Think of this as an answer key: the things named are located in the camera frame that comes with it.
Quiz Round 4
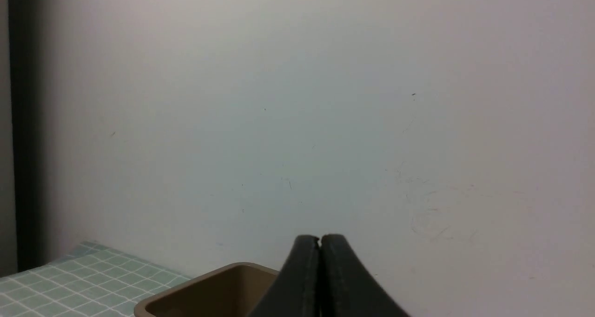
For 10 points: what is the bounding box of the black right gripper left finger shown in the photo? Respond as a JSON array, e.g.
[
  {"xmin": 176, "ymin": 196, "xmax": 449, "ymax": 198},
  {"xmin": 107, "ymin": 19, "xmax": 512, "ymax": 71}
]
[{"xmin": 249, "ymin": 235, "xmax": 320, "ymax": 317}]

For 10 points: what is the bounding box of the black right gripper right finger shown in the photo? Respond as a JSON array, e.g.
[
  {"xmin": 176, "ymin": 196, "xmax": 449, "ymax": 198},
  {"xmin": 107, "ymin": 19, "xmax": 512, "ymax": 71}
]
[{"xmin": 319, "ymin": 234, "xmax": 408, "ymax": 317}]

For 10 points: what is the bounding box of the olive green plastic bin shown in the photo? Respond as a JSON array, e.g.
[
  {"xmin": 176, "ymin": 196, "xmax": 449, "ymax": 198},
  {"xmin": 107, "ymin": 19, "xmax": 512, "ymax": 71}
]
[{"xmin": 133, "ymin": 262, "xmax": 278, "ymax": 317}]

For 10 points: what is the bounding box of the green checked tablecloth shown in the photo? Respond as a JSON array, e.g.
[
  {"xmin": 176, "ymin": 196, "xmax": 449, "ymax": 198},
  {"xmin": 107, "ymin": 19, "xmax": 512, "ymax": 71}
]
[{"xmin": 0, "ymin": 241, "xmax": 190, "ymax": 317}]

